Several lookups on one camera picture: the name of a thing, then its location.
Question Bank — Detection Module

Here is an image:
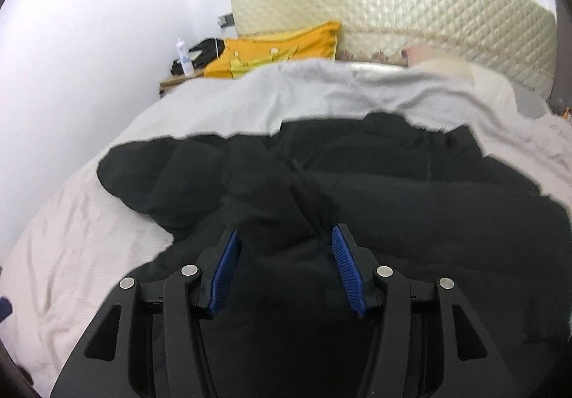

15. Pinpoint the black puffer jacket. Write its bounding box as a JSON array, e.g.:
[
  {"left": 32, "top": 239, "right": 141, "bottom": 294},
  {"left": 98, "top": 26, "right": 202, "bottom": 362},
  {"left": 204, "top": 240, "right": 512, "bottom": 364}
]
[{"left": 97, "top": 113, "right": 571, "bottom": 397}]

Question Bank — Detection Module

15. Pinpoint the grey bed blanket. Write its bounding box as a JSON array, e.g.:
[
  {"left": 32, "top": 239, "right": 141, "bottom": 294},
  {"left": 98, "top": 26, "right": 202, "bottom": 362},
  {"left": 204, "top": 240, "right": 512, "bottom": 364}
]
[{"left": 1, "top": 59, "right": 571, "bottom": 397}]

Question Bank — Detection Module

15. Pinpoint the wooden nightstand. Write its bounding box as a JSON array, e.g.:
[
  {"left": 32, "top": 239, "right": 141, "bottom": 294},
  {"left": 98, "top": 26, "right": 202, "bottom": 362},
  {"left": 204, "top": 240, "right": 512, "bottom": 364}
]
[{"left": 159, "top": 70, "right": 204, "bottom": 98}]

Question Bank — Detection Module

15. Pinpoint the grey beige pillow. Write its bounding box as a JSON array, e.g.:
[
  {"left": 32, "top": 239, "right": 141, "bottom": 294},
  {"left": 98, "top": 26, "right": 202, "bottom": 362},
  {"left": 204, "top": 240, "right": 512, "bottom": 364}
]
[{"left": 401, "top": 46, "right": 550, "bottom": 119}]

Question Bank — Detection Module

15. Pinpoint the white spray bottle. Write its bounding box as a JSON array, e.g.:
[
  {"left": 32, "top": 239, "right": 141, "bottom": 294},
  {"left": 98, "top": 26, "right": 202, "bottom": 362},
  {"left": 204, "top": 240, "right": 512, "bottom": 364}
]
[{"left": 176, "top": 39, "right": 195, "bottom": 77}]

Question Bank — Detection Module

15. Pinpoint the black bag on nightstand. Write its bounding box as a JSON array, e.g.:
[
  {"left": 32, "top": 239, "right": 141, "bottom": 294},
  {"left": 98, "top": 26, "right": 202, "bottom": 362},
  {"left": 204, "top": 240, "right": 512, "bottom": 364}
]
[{"left": 171, "top": 38, "right": 225, "bottom": 75}]

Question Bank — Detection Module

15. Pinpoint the yellow crown pillow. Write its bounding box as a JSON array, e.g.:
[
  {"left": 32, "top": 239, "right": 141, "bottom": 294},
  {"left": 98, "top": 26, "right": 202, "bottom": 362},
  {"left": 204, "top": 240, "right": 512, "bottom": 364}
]
[{"left": 203, "top": 20, "right": 341, "bottom": 78}]

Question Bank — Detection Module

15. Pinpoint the cream quilted headboard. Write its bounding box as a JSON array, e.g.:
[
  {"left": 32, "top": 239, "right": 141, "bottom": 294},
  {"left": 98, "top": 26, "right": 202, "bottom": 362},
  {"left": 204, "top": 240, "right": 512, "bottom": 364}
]
[{"left": 231, "top": 0, "right": 557, "bottom": 99}]

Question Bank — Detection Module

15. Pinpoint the wall power socket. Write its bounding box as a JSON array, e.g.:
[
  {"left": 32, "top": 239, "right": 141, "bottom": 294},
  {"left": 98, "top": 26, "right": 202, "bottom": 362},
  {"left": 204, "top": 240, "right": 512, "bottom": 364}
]
[{"left": 217, "top": 14, "right": 235, "bottom": 28}]

